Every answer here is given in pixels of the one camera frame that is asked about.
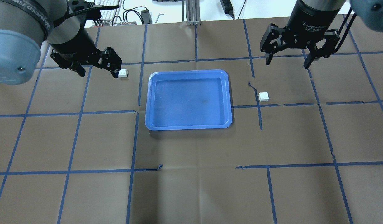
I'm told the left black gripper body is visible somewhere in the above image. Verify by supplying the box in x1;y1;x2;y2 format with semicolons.
50;30;123;71

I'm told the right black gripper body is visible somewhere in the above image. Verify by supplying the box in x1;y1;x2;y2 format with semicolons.
260;12;340;57

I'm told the white block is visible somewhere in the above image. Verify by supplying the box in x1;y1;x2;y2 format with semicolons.
118;69;129;78
258;92;270;102

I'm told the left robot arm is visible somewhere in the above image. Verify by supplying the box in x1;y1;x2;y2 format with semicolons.
0;0;123;85

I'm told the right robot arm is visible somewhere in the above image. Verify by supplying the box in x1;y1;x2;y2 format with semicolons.
260;0;383;69

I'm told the blue plastic tray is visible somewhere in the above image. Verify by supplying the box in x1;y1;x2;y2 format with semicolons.
145;69;233;131

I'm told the white keyboard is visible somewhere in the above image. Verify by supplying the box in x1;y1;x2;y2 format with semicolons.
85;0;123;27

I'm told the black power adapter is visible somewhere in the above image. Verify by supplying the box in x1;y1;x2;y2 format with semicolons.
140;9;151;24
220;0;234;19

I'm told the brown paper table cover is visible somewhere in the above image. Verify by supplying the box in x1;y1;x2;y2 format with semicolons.
0;17;383;224

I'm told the aluminium frame post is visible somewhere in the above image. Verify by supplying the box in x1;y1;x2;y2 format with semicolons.
185;0;201;26

